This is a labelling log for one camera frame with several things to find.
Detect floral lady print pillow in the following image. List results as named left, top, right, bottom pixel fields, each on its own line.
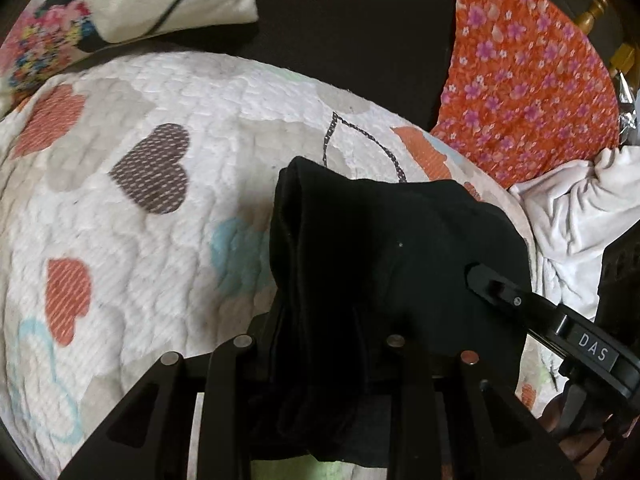
left=1, top=0, right=258, bottom=113

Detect right hand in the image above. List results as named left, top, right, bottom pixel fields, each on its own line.
left=538, top=396, right=611, bottom=480

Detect white crumpled cloth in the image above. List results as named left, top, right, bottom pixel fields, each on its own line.
left=510, top=145, right=639, bottom=320

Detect red floral fabric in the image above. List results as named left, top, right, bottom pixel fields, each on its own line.
left=432, top=0, right=620, bottom=188

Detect black pants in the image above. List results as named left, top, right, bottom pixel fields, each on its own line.
left=253, top=157, right=530, bottom=468

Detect dark brown cushion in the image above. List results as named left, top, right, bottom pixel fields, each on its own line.
left=166, top=0, right=456, bottom=130

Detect heart patterned quilt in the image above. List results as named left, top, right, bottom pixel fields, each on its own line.
left=0, top=50, right=566, bottom=480

